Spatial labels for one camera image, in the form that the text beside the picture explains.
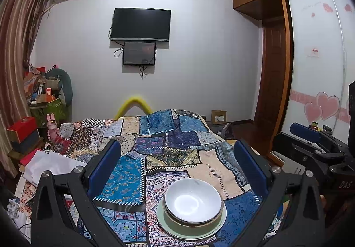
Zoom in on striped brown curtain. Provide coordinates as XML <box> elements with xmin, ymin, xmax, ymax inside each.
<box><xmin>0</xmin><ymin>0</ymin><xmax>54</xmax><ymax>178</ymax></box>

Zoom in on red folder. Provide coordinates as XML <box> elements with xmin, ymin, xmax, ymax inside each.
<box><xmin>19</xmin><ymin>148</ymin><xmax>36</xmax><ymax>165</ymax></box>

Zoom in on pile of small boxes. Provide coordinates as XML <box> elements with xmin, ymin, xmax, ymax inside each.
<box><xmin>24</xmin><ymin>65</ymin><xmax>59</xmax><ymax>103</ymax></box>

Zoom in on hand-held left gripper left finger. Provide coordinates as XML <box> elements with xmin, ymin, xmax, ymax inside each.
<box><xmin>30</xmin><ymin>139</ymin><xmax>129</xmax><ymax>247</ymax></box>

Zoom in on patchwork blanket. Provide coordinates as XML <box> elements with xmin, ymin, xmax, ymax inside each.
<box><xmin>11</xmin><ymin>108</ymin><xmax>280</xmax><ymax>247</ymax></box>

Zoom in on grey plush pillow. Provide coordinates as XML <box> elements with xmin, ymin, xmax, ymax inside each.
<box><xmin>46</xmin><ymin>68</ymin><xmax>73</xmax><ymax>107</ymax></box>

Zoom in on pink rabbit toy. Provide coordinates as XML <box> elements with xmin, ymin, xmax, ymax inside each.
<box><xmin>47</xmin><ymin>114</ymin><xmax>60</xmax><ymax>142</ymax></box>

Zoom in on white spotted bowl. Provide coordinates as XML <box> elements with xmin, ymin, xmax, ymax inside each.
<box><xmin>164</xmin><ymin>179</ymin><xmax>223</xmax><ymax>222</ymax></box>

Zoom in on white heart-print sliding door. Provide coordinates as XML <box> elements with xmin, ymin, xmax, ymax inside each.
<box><xmin>280</xmin><ymin>0</ymin><xmax>347</xmax><ymax>142</ymax></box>
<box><xmin>330</xmin><ymin>0</ymin><xmax>355</xmax><ymax>125</ymax></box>

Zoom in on purple grey bag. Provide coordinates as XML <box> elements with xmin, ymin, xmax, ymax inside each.
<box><xmin>208</xmin><ymin>122</ymin><xmax>236</xmax><ymax>139</ymax></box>

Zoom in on dark wooden door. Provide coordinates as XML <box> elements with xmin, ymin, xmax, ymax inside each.
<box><xmin>254</xmin><ymin>21</ymin><xmax>286</xmax><ymax>125</ymax></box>

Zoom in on yellow foam noodle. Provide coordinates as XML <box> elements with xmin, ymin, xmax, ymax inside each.
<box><xmin>114</xmin><ymin>97</ymin><xmax>153</xmax><ymax>120</ymax></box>

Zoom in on green bag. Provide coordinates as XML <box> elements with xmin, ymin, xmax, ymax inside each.
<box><xmin>30</xmin><ymin>97</ymin><xmax>68</xmax><ymax>125</ymax></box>

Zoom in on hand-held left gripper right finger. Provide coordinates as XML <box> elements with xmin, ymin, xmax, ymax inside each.
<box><xmin>233</xmin><ymin>139</ymin><xmax>325</xmax><ymax>247</ymax></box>

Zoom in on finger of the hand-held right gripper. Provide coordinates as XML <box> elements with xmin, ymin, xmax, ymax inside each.
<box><xmin>273</xmin><ymin>133</ymin><xmax>348</xmax><ymax>174</ymax></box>
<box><xmin>290</xmin><ymin>123</ymin><xmax>348</xmax><ymax>155</ymax></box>

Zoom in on green bowl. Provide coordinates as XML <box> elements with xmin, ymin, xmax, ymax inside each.
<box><xmin>164</xmin><ymin>208</ymin><xmax>223</xmax><ymax>235</ymax></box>

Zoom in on grey box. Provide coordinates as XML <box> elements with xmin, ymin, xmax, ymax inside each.
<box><xmin>12</xmin><ymin>130</ymin><xmax>41</xmax><ymax>153</ymax></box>

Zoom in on light green plate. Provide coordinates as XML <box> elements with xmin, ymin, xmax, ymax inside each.
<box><xmin>156</xmin><ymin>194</ymin><xmax>227</xmax><ymax>240</ymax></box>

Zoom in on cardboard box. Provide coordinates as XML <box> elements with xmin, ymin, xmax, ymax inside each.
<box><xmin>211</xmin><ymin>110</ymin><xmax>227</xmax><ymax>125</ymax></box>

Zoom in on white paper sheets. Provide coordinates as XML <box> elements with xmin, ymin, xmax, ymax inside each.
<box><xmin>24</xmin><ymin>150</ymin><xmax>88</xmax><ymax>188</ymax></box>

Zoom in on black wall television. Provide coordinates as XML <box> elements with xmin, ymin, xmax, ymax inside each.
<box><xmin>110</xmin><ymin>8</ymin><xmax>172</xmax><ymax>42</ymax></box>

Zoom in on red box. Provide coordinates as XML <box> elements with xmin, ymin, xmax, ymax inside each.
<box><xmin>7</xmin><ymin>116</ymin><xmax>38</xmax><ymax>142</ymax></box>

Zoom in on small black wall monitor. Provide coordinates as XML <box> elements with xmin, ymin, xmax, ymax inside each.
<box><xmin>123</xmin><ymin>41</ymin><xmax>156</xmax><ymax>66</ymax></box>

